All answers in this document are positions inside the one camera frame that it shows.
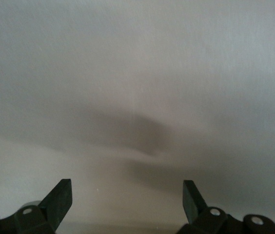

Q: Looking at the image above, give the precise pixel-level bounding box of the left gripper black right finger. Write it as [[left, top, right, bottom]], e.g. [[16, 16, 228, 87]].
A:
[[178, 180, 275, 234]]

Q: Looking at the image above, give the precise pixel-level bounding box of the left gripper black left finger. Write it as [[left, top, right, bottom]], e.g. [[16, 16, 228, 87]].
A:
[[0, 179, 73, 234]]

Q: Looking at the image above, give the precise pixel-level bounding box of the brown table cover sheet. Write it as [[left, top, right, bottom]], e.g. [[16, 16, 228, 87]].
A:
[[0, 0, 275, 234]]

